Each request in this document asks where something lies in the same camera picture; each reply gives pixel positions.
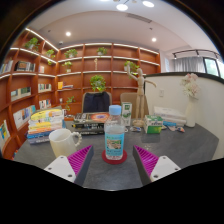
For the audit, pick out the green and white box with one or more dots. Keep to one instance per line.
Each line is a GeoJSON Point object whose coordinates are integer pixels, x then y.
{"type": "Point", "coordinates": [153, 125]}

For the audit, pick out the stack of colourful books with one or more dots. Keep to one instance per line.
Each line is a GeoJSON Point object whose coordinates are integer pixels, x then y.
{"type": "Point", "coordinates": [45, 126]}

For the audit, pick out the dark navy office chair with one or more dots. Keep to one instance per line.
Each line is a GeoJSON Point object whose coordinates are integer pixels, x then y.
{"type": "Point", "coordinates": [96, 102]}

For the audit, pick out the white vase with flowers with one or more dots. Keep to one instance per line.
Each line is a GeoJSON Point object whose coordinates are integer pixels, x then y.
{"type": "Point", "coordinates": [191, 110]}

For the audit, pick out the stack of white books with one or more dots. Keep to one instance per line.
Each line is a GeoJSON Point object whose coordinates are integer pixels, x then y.
{"type": "Point", "coordinates": [170, 115]}

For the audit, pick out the orange wooden bookshelf unit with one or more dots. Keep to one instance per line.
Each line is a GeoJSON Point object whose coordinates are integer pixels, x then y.
{"type": "Point", "coordinates": [76, 80]}

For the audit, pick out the small green white carton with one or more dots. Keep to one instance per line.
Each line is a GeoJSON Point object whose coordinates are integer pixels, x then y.
{"type": "Point", "coordinates": [126, 113]}

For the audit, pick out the recessed ceiling lights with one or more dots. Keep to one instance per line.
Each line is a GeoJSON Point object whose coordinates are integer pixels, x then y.
{"type": "Point", "coordinates": [122, 7]}

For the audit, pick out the window with grey curtain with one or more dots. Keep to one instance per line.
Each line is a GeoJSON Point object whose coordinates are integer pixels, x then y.
{"type": "Point", "coordinates": [190, 65]}

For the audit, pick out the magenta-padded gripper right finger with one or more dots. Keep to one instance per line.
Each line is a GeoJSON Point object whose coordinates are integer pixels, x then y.
{"type": "Point", "coordinates": [164, 168]}

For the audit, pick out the clear water bottle blue cap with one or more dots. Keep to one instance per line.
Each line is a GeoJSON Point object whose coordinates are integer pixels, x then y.
{"type": "Point", "coordinates": [114, 140]}

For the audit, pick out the wooden artist mannequin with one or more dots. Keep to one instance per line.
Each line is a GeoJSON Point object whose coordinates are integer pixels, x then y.
{"type": "Point", "coordinates": [140, 96]}

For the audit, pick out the cream ceramic mug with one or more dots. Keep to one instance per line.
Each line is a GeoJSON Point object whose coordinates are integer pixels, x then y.
{"type": "Point", "coordinates": [61, 143]}

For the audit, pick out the stack of dark books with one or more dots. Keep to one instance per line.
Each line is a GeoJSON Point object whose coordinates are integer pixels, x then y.
{"type": "Point", "coordinates": [90, 121]}

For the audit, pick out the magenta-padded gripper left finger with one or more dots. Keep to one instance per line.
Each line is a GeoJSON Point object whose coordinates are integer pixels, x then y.
{"type": "Point", "coordinates": [60, 166]}

